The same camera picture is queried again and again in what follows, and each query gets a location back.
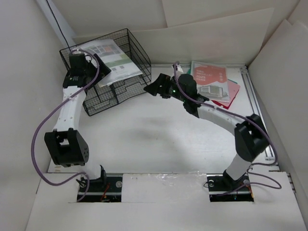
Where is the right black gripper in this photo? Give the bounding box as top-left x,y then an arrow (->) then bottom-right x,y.
143,73 -> 187,103

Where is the clear sleeve map brochure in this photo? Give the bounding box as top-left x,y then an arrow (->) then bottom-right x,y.
78,39 -> 142,87

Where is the clear sleeve orange 2025 brochure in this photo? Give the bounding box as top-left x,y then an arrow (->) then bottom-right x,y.
190,61 -> 230,103

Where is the pink paper folder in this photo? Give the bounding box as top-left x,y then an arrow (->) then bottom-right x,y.
227,79 -> 240,107

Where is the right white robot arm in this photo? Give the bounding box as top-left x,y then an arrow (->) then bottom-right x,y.
144,74 -> 269,190

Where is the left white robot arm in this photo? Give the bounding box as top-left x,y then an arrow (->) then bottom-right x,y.
44,50 -> 111,167

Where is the red plastic folder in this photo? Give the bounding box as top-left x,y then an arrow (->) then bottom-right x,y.
212,101 -> 232,110

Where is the black wire mesh organizer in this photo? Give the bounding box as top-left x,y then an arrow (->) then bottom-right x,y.
59,28 -> 151,116

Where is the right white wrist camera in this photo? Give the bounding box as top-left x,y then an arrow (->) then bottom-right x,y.
173,63 -> 185,77

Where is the black hanging cable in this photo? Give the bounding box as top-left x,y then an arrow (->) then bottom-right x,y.
45,0 -> 81,68

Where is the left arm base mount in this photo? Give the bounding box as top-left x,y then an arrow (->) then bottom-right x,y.
76,165 -> 123,203

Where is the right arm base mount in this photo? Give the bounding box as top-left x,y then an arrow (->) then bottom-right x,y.
203,172 -> 254,202

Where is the aluminium rail right side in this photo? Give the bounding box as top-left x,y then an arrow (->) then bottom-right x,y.
240,65 -> 274,161

